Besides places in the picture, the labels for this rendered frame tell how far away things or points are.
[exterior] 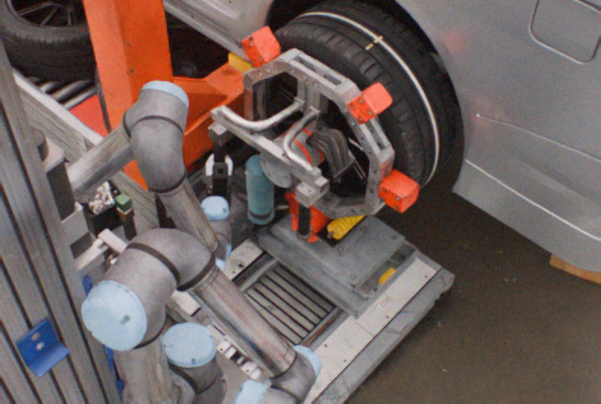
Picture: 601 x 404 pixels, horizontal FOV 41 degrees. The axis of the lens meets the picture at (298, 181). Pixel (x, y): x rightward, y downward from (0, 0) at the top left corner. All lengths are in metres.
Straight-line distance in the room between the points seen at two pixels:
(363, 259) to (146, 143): 1.34
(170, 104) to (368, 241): 1.33
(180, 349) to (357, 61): 0.92
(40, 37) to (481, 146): 1.93
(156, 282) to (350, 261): 1.59
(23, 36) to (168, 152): 1.81
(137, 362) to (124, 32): 1.05
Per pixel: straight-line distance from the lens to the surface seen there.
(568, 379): 3.08
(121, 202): 2.54
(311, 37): 2.27
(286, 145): 2.17
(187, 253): 1.43
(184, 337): 1.78
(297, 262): 2.96
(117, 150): 1.93
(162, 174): 1.77
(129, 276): 1.38
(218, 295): 1.49
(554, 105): 2.06
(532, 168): 2.22
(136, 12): 2.26
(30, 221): 1.39
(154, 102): 1.82
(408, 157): 2.26
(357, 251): 2.93
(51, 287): 1.54
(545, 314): 3.19
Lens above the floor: 2.58
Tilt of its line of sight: 49 degrees down
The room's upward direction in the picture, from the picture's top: 2 degrees clockwise
